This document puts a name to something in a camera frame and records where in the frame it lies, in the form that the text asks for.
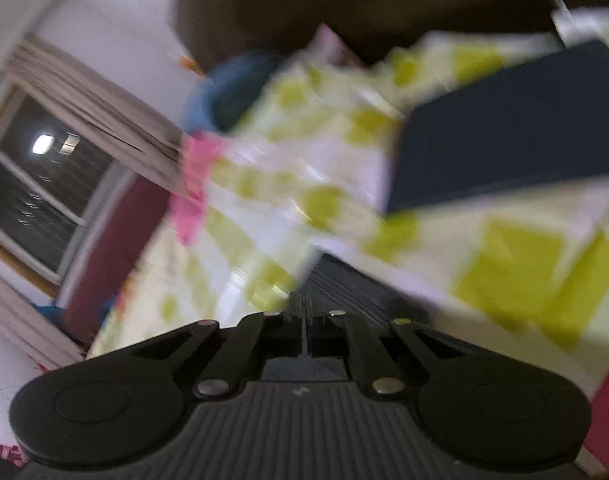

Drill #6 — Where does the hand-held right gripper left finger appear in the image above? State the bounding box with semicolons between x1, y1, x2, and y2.
132;294;305;401

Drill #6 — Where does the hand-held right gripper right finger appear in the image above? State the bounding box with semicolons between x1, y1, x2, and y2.
305;300;478;398

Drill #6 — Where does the green checkered printed blanket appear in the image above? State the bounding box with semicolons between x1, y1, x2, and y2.
87;7;609;403

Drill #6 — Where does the maroon bed headboard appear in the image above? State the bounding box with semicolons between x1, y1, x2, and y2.
62;174;172;343

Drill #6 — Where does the blue round container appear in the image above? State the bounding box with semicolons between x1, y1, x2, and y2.
183;51;288;135

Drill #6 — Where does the window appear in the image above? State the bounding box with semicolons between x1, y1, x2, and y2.
0;84;118;283

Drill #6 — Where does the red cloth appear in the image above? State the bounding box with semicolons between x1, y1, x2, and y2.
581;357;609;468

